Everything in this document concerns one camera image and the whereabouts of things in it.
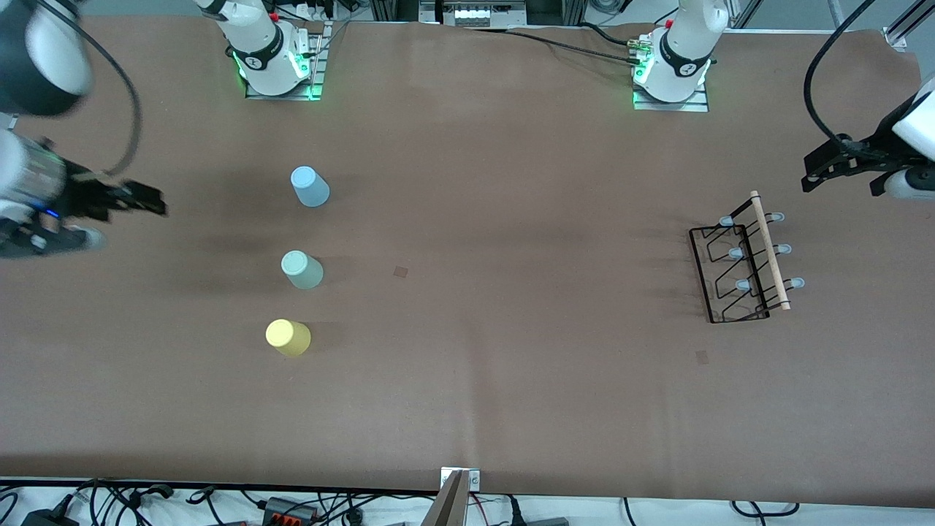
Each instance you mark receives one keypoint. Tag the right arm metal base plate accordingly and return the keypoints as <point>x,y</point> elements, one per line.
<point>316,69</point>

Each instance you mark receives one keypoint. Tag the yellow plastic cup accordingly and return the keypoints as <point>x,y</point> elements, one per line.
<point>288,337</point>

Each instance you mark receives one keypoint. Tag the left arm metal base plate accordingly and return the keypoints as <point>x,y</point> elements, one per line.
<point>672,107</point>

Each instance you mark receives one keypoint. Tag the black orange connector block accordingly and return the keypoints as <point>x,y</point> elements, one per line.
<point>288,510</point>

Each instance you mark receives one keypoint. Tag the small metal edge bracket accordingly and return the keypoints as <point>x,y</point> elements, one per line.
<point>473,478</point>

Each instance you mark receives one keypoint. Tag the black power adapter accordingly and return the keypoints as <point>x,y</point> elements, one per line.
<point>47,519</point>

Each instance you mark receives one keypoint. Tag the brown slanted post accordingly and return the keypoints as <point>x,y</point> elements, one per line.
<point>447,508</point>

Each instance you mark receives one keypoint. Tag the pale green plastic cup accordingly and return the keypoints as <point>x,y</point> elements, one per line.
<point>302,270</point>

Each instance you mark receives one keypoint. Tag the brown table mat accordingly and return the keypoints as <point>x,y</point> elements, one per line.
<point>511,365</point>

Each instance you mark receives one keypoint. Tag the light blue plastic cup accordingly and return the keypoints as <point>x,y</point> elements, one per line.
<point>310,188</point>

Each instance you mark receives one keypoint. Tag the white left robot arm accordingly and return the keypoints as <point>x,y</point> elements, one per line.
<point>679,58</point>

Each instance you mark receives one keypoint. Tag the aluminium frame profile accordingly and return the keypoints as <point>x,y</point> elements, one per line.
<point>909,25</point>

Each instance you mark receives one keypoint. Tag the white power strip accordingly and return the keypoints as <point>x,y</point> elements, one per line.
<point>482,14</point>

